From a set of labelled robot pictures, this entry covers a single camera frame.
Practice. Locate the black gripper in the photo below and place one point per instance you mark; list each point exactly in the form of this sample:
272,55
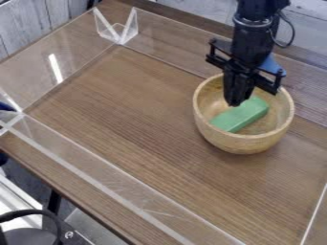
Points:
244,58

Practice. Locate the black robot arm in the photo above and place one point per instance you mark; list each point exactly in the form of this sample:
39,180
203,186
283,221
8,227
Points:
259,9

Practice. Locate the green rectangular block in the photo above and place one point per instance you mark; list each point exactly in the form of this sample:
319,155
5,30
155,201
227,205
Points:
238,117

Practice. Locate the light wooden bowl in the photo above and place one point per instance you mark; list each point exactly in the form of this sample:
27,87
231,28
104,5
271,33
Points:
255,137

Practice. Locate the black table leg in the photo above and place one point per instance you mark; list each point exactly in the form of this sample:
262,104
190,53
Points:
53,202

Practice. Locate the clear acrylic tray wall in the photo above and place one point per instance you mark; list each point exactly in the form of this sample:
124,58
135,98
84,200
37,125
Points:
102,126

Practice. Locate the grey metal base plate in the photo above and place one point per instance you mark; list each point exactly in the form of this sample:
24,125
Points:
91,231

